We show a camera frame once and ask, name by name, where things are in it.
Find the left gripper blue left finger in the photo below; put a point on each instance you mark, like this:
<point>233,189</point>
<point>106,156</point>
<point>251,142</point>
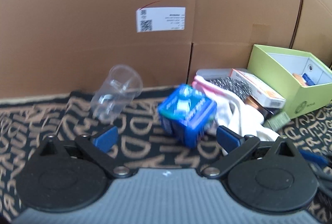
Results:
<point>105,139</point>

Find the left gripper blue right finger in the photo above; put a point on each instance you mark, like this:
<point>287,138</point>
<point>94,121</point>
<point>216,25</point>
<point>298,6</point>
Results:
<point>228,139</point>

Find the small olive green box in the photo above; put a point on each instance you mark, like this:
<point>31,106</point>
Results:
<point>277,122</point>

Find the blue printed box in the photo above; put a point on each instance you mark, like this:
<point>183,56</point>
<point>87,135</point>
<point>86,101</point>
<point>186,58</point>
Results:
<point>187,114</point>

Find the white orange medicine box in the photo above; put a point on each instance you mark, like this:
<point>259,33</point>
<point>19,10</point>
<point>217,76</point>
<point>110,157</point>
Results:
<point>266,96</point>

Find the steel wool scrubber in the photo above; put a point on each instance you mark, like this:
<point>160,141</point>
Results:
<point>238,87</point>

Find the clear plastic cup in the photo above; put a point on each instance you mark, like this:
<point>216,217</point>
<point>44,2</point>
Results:
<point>121,86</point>

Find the patterned black tan rug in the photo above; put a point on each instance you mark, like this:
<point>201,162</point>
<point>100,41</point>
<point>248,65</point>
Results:
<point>141,143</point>

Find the lime green shoe box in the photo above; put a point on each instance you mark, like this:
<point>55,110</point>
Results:
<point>300,77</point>

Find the large brown cardboard box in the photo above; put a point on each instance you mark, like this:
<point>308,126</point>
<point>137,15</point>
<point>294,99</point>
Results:
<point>51,47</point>

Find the white shipping label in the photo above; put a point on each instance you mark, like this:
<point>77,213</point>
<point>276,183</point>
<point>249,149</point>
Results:
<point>155,19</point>

